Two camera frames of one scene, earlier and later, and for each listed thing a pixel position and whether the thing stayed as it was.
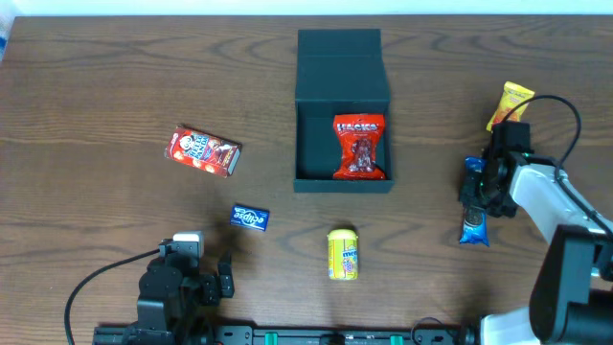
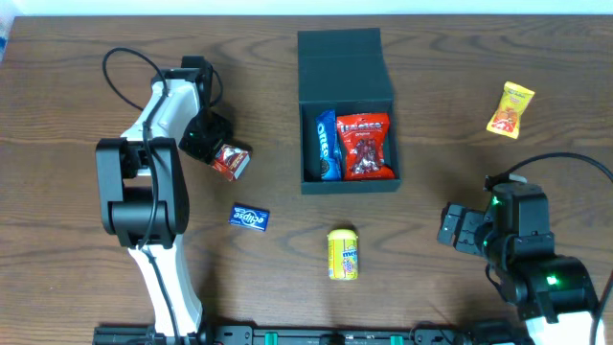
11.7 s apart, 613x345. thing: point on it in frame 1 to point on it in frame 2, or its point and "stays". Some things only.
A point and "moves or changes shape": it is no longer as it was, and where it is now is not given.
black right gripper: [482, 190] to [465, 230]
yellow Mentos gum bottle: [343, 254] stays
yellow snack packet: [511, 97] stays
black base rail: [363, 334] stays
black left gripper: [211, 287] to [211, 145]
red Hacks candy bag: [359, 134] moves or changes shape
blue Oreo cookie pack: [475, 224] to [329, 148]
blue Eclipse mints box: [249, 218] stays
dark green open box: [338, 72] stays
